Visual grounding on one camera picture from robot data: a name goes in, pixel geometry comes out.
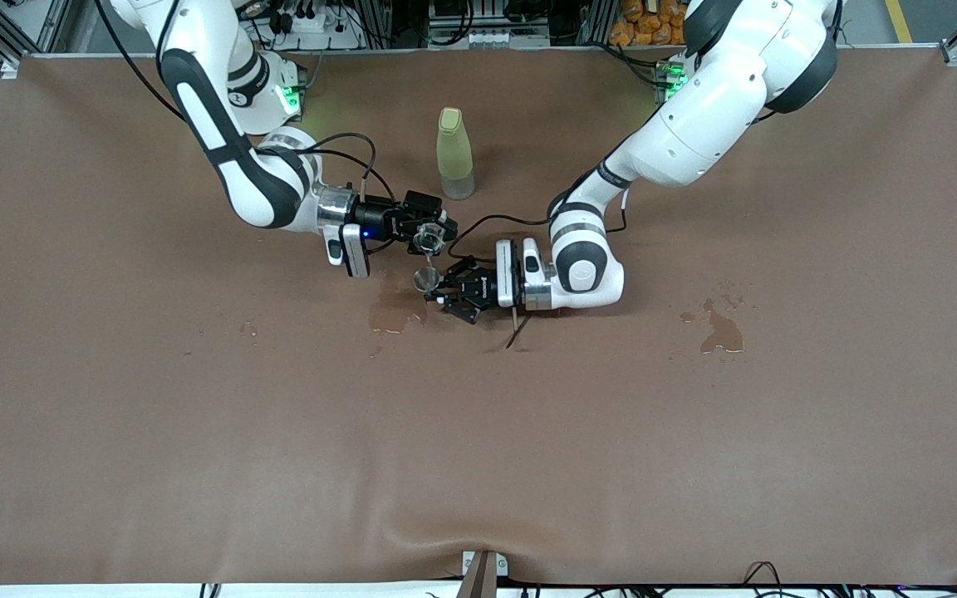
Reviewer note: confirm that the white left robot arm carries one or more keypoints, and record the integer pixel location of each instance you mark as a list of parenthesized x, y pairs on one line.
[(711, 124)]

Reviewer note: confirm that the orange packaged snacks pile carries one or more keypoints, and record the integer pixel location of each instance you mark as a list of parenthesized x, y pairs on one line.
[(645, 25)]

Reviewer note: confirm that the table edge clamp bracket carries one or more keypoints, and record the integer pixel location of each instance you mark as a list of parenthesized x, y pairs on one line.
[(483, 577)]

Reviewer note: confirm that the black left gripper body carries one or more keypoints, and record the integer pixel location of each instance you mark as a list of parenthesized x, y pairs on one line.
[(479, 288)]

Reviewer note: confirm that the white power strip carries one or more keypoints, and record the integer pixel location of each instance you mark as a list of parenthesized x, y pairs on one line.
[(312, 25)]

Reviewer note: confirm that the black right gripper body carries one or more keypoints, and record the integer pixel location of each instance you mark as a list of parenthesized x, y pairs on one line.
[(380, 221)]

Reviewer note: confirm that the white socket strip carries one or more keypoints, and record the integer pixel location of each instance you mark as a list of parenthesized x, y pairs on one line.
[(507, 37)]

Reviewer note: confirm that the tiny spilled liquid puddle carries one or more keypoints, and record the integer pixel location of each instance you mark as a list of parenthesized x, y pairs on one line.
[(247, 330)]

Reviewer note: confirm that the spilled brown liquid puddle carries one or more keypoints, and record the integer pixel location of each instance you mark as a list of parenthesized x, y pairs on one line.
[(391, 320), (723, 336)]

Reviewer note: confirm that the yellow-green plastic bottle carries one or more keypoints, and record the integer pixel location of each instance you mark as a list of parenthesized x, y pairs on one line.
[(453, 154)]

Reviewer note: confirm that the brown table mat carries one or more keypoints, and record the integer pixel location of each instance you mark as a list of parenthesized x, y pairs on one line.
[(478, 432)]

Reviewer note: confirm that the small clear glass cup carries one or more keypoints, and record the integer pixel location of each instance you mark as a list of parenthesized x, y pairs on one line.
[(425, 278)]

